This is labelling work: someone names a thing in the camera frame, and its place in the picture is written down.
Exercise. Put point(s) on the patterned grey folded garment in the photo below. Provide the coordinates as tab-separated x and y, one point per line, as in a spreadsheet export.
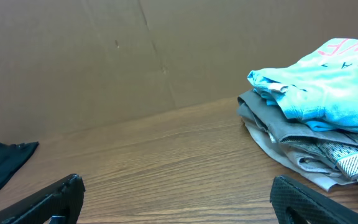
330	158

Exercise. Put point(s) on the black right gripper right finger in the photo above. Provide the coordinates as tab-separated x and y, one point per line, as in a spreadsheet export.
295	203

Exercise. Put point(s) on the light blue printed t-shirt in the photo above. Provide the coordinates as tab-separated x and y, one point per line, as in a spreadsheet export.
320	90

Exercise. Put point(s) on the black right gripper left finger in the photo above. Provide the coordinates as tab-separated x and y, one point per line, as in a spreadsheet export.
60	202

